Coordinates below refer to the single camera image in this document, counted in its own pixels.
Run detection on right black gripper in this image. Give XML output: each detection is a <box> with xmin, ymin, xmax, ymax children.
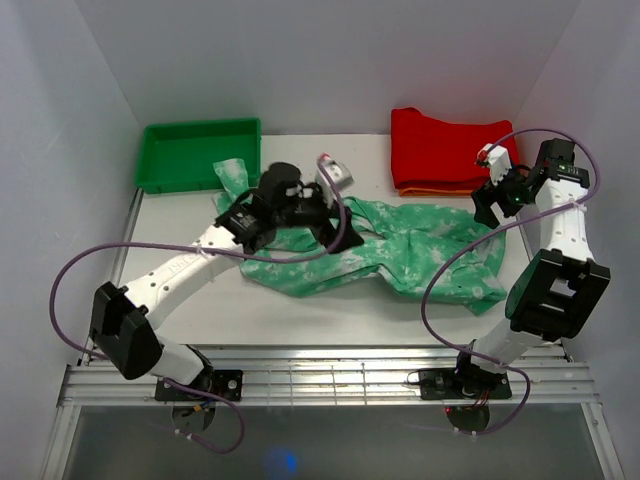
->
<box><xmin>470</xmin><ymin>157</ymin><xmax>537</xmax><ymax>229</ymax></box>

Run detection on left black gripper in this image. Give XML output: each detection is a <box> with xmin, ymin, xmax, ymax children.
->
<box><xmin>274</xmin><ymin>186</ymin><xmax>364</xmax><ymax>256</ymax></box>

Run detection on green white tie-dye trousers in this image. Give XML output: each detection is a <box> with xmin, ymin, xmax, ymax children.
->
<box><xmin>212</xmin><ymin>157</ymin><xmax>509</xmax><ymax>318</ymax></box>

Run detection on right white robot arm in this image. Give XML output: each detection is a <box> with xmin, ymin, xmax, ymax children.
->
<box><xmin>451</xmin><ymin>138</ymin><xmax>611</xmax><ymax>397</ymax></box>

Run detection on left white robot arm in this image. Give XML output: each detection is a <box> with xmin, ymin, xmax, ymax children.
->
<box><xmin>91</xmin><ymin>155</ymin><xmax>363</xmax><ymax>400</ymax></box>

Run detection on orange folded trousers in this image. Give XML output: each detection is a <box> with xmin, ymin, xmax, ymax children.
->
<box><xmin>397</xmin><ymin>187</ymin><xmax>473</xmax><ymax>197</ymax></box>

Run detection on red folded trousers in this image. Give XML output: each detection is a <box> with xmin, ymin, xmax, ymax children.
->
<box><xmin>390</xmin><ymin>107</ymin><xmax>513</xmax><ymax>191</ymax></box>

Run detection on green plastic bin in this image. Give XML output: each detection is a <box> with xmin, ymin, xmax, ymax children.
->
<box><xmin>135</xmin><ymin>118</ymin><xmax>261</xmax><ymax>194</ymax></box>

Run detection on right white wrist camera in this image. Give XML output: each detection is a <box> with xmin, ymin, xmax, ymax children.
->
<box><xmin>476</xmin><ymin>144</ymin><xmax>512</xmax><ymax>186</ymax></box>

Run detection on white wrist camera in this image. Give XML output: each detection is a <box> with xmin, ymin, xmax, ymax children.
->
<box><xmin>315</xmin><ymin>153</ymin><xmax>354</xmax><ymax>207</ymax></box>
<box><xmin>476</xmin><ymin>144</ymin><xmax>512</xmax><ymax>186</ymax></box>

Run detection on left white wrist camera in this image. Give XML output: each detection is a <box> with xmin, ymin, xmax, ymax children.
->
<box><xmin>315</xmin><ymin>153</ymin><xmax>354</xmax><ymax>207</ymax></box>

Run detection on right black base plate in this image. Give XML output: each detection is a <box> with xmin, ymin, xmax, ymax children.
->
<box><xmin>418</xmin><ymin>368</ymin><xmax>512</xmax><ymax>400</ymax></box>

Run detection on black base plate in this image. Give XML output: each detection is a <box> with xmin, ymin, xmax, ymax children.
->
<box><xmin>418</xmin><ymin>368</ymin><xmax>512</xmax><ymax>400</ymax></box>
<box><xmin>154</xmin><ymin>369</ymin><xmax>244</xmax><ymax>402</ymax></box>

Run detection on aluminium rail frame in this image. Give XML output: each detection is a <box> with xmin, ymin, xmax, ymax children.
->
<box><xmin>41</xmin><ymin>344</ymin><xmax>624</xmax><ymax>479</ymax></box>

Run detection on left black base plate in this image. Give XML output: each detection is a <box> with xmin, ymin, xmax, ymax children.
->
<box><xmin>154</xmin><ymin>369</ymin><xmax>244</xmax><ymax>402</ymax></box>

